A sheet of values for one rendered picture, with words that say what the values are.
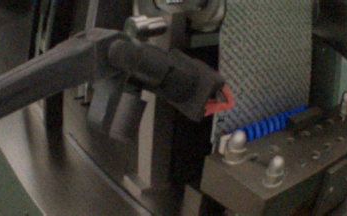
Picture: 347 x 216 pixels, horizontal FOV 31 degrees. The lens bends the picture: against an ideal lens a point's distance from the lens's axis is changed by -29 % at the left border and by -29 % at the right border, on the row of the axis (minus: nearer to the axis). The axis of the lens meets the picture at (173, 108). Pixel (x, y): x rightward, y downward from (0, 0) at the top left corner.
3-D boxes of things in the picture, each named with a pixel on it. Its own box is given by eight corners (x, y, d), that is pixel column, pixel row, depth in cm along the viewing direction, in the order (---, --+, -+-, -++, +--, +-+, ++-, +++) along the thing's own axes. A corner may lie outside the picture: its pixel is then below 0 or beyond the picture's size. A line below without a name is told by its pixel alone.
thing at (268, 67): (210, 141, 119) (220, 25, 110) (305, 108, 131) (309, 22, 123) (212, 143, 118) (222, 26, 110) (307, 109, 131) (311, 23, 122)
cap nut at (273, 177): (257, 181, 107) (263, 155, 105) (274, 173, 109) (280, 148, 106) (269, 190, 104) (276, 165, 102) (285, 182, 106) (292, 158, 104)
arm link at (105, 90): (119, 37, 95) (83, 32, 101) (85, 127, 95) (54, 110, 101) (184, 64, 104) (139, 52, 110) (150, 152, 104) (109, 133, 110)
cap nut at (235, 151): (216, 157, 113) (221, 128, 111) (236, 150, 115) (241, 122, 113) (231, 167, 110) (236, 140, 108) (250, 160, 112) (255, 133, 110)
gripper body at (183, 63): (202, 124, 109) (161, 108, 104) (159, 91, 116) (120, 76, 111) (226, 80, 108) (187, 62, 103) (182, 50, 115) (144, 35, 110)
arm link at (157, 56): (142, 39, 101) (117, 35, 105) (121, 91, 101) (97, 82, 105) (180, 55, 106) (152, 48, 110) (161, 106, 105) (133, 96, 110)
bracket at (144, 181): (121, 181, 129) (133, 8, 115) (154, 174, 132) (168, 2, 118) (137, 195, 125) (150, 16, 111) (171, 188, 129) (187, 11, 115)
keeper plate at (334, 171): (310, 216, 116) (326, 169, 111) (338, 197, 121) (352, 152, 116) (316, 220, 114) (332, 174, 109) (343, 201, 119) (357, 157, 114)
